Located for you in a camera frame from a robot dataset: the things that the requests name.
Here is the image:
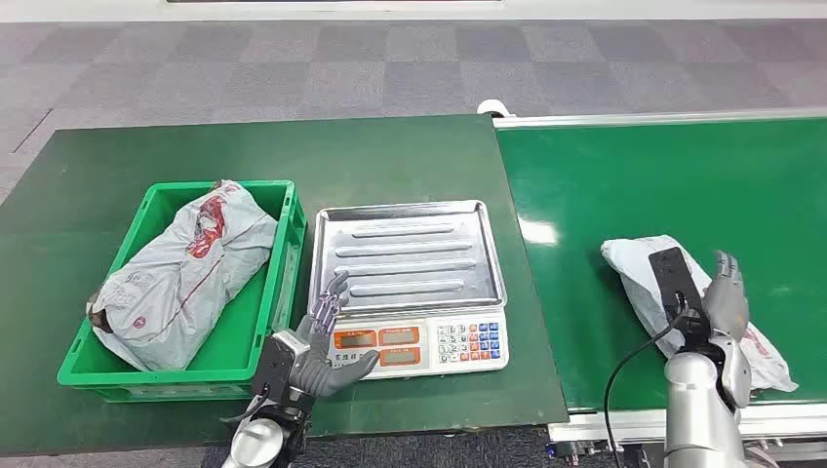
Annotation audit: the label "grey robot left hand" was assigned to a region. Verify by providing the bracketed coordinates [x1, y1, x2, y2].
[287, 271, 382, 399]

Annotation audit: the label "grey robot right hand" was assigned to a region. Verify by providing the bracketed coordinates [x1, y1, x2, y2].
[700, 250, 752, 345]

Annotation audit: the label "grey package thin red lines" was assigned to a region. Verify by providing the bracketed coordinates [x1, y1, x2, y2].
[600, 235, 800, 394]

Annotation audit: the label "green conveyor belt machine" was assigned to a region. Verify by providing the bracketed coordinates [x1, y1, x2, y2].
[492, 106, 827, 468]

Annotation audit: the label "grey package large red print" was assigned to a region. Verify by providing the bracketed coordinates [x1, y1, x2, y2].
[85, 179, 280, 373]

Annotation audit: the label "green plastic crate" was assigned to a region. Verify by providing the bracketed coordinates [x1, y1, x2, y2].
[57, 179, 308, 405]

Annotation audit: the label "white scale with steel tray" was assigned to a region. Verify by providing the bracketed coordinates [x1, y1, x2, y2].
[307, 199, 511, 383]

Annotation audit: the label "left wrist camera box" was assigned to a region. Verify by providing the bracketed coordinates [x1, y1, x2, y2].
[250, 331, 311, 407]

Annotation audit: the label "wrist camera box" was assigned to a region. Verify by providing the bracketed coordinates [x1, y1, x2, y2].
[250, 331, 311, 407]
[649, 246, 710, 347]

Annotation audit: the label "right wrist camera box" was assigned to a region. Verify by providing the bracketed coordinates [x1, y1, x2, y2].
[649, 246, 710, 347]

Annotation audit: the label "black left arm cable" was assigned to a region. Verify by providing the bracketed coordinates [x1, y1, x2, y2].
[217, 386, 273, 426]

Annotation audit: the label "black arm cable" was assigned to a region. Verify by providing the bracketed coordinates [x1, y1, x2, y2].
[602, 292, 690, 468]
[217, 386, 273, 426]

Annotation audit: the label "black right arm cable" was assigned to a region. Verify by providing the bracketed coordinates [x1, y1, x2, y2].
[602, 292, 690, 468]

